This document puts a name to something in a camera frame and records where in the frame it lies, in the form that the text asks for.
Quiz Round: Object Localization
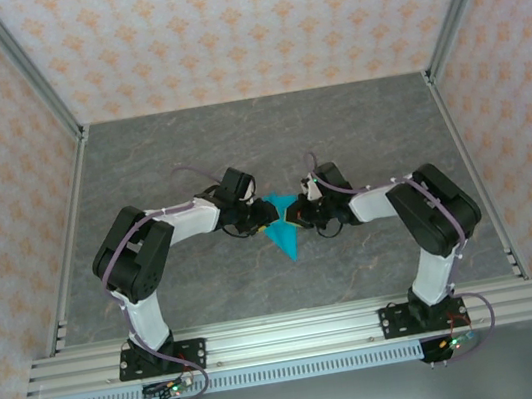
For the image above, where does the turquoise cloth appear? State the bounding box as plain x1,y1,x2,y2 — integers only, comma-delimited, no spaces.
253,187,308,267

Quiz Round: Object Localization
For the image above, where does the small circuit board with LED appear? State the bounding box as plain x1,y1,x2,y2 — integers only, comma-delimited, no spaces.
140,374,198,399
432,329,479,355

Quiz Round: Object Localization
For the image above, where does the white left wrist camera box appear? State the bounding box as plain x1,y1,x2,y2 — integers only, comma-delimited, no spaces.
240,184,262,209

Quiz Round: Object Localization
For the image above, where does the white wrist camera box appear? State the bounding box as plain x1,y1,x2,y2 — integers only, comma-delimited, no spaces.
240,184,262,209
298,175,324,204

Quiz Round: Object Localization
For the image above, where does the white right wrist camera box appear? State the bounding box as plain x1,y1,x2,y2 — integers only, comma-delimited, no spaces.
298,175,324,204

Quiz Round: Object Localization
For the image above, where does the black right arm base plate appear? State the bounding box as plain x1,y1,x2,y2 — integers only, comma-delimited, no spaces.
376,293,473,343

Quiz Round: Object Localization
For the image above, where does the aluminium table side rail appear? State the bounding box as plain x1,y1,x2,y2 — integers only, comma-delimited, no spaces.
421,59,532,293
11,125,126,358

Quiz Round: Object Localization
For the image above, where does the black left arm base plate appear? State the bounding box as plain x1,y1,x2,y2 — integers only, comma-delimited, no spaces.
115,337,211,384

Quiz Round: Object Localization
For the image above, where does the slotted grey cable duct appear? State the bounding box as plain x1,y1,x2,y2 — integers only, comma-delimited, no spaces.
58,341,427,399

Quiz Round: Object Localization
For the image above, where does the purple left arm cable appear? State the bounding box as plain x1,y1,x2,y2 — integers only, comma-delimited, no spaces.
84,160,261,399

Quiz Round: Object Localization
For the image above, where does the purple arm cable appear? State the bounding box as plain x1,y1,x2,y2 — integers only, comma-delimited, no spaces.
302,126,504,382
84,160,261,399

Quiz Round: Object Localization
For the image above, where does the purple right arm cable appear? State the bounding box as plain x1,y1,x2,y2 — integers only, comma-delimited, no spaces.
302,126,504,382

